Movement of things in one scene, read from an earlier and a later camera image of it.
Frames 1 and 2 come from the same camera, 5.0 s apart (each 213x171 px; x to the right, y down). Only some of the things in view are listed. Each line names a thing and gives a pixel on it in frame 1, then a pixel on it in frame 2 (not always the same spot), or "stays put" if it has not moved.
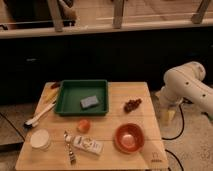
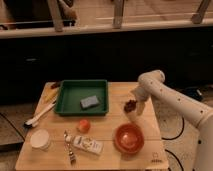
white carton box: (88, 144) stays put
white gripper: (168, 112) -> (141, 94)
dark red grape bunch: (131, 105) stays put
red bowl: (129, 138) stays put
